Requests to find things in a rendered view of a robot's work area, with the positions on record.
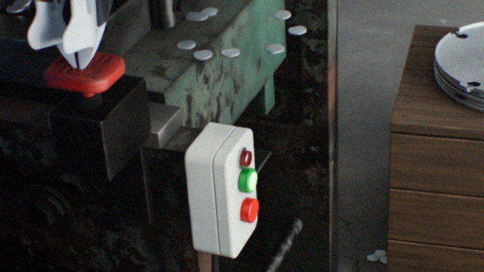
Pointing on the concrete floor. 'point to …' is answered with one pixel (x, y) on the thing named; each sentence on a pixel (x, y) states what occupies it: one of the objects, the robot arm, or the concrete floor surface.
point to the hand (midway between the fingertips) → (81, 52)
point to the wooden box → (433, 170)
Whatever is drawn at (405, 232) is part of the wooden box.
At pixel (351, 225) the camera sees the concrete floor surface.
